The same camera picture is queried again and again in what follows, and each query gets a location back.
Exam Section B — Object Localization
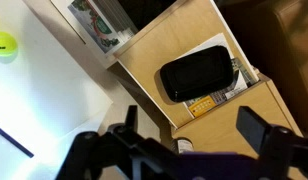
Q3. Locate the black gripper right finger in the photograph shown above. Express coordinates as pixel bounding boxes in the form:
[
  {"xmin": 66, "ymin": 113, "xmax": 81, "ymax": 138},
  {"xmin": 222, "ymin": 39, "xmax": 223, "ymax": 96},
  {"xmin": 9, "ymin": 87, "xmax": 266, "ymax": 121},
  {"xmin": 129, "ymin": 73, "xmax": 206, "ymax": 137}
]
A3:
[{"xmin": 235, "ymin": 105, "xmax": 272, "ymax": 155}]

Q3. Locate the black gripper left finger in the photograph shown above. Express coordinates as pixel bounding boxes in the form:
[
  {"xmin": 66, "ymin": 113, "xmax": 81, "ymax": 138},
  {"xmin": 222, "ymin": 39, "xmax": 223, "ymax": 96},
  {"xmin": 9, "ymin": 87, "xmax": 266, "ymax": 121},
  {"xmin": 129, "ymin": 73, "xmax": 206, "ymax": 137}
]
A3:
[{"xmin": 125, "ymin": 104, "xmax": 139, "ymax": 133}]

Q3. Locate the white paper booklet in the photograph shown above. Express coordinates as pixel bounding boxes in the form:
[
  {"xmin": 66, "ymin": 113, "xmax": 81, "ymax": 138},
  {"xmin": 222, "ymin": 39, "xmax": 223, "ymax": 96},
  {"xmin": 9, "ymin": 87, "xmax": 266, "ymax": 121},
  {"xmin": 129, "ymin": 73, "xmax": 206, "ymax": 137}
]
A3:
[{"xmin": 176, "ymin": 32, "xmax": 260, "ymax": 118}]

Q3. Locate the yellow card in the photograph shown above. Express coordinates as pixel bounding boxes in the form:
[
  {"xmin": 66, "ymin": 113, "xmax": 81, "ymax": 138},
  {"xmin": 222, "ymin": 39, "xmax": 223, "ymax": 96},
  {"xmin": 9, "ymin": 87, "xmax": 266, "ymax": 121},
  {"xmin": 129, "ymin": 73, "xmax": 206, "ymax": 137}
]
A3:
[{"xmin": 187, "ymin": 95, "xmax": 218, "ymax": 119}]

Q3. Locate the black plastic tray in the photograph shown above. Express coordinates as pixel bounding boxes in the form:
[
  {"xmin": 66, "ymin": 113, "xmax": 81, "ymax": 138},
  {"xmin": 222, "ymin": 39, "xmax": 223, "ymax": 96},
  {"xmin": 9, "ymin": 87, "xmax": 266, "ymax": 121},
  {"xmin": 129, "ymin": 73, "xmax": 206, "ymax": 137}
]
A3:
[{"xmin": 159, "ymin": 45, "xmax": 235, "ymax": 103}]

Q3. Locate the brown cardboard box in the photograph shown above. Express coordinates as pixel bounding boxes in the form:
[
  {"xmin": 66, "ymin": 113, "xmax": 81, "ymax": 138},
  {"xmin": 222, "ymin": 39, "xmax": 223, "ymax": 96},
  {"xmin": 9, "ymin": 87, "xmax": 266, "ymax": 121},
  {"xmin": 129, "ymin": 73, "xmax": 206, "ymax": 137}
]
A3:
[{"xmin": 223, "ymin": 0, "xmax": 308, "ymax": 136}]

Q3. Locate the light wooden nightstand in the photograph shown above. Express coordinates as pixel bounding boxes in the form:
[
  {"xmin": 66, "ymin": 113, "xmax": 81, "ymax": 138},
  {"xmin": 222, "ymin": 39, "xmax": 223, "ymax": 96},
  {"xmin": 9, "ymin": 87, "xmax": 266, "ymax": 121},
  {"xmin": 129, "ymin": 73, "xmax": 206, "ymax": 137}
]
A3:
[{"xmin": 112, "ymin": 0, "xmax": 308, "ymax": 180}]

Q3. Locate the yellow-green tennis ball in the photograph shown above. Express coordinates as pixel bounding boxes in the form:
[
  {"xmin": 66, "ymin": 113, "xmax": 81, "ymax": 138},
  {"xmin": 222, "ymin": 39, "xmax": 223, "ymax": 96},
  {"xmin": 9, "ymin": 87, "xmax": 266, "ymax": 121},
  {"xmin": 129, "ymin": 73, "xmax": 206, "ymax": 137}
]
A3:
[{"xmin": 0, "ymin": 31, "xmax": 19, "ymax": 57}]

